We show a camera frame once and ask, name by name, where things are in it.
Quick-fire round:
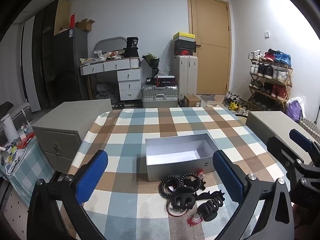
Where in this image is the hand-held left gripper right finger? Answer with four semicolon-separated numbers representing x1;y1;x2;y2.
212;150;297;240

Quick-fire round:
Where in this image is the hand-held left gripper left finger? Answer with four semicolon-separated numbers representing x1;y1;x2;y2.
26;150;109;240

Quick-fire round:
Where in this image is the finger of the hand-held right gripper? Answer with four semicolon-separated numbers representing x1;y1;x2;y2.
289;129;320;164
266;136;313;178

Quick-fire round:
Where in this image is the black toothed hair clip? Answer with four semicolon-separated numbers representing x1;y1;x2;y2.
195;190;225;202

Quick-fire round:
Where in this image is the black spiky hair accessory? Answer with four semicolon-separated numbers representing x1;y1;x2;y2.
168;177;206;193

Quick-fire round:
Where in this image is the large black hair claw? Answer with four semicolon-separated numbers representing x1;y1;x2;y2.
197;196;225;222

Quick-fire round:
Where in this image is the black bead bracelet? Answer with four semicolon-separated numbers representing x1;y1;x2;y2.
171;192;196;209
160;173;202;197

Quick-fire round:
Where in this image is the red and clear hair clip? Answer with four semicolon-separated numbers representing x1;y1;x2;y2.
187;214;203;227

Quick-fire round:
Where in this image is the silver cardboard box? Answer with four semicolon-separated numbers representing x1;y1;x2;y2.
145;133;218;182

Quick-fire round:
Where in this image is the round white pin badge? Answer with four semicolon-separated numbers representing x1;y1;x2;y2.
166;200;188;217

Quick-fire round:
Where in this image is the wicker basket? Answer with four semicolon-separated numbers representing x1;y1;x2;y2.
299;117;320;143

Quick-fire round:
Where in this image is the purple bag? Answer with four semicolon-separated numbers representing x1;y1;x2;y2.
286;97;306;123

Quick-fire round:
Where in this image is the grey box at right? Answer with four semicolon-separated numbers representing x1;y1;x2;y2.
245;111;320;166

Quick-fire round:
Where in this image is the checked tablecloth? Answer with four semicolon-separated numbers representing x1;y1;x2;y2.
71;107;295;240

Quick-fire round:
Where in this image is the grey nightstand with drawers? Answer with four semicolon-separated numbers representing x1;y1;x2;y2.
32;99;112;174

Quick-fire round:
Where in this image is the pile of loose shoes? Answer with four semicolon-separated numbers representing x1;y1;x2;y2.
222;91;248;117

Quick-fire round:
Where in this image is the small table with blue cloth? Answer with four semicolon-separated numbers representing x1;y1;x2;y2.
0;132;55;205

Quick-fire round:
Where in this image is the wooden shoe rack with shoes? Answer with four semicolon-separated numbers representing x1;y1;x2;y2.
248;49;292;105

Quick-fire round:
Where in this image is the brown cardboard box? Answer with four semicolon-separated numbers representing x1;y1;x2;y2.
184;95;202;107

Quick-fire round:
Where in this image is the white perforated board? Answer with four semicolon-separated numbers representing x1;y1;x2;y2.
0;180;34;240

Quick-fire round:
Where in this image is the grey clothes heap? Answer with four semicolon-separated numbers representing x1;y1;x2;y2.
96;82;119;101

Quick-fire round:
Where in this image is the white bottle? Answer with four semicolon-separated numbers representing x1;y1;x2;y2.
0;114;18;143

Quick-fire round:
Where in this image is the white vanity desk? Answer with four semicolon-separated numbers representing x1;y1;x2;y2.
80;57;142;101

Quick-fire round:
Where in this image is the silver suitcase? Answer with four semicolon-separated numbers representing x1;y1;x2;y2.
141;85;179;108

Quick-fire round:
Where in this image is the white upright suitcase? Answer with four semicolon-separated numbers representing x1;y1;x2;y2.
175;55;198;103

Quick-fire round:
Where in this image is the black refrigerator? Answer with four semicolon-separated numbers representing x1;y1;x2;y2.
53;27;88;105

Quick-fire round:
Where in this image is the red and black box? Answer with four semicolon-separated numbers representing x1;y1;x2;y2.
155;76;177;87

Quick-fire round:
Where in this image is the dark wardrobe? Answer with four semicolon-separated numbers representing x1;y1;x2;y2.
32;0;59;109

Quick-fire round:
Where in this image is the black wrapped flower bouquet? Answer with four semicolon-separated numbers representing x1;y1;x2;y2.
142;53;160;77

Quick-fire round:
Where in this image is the black paper bag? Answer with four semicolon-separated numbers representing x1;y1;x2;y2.
124;37;139;58

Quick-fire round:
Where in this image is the grey arched mirror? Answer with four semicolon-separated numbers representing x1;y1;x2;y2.
94;37;127;55

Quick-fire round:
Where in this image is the wooden door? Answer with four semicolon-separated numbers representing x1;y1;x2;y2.
187;0;230;95

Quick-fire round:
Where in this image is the yellow and black shoe box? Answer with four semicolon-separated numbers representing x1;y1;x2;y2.
173;32;196;42

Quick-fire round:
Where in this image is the open cardboard box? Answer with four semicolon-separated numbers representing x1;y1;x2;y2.
75;19;96;32

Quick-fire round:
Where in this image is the flat cardboard sheet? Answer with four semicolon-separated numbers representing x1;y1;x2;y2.
54;0;72;36

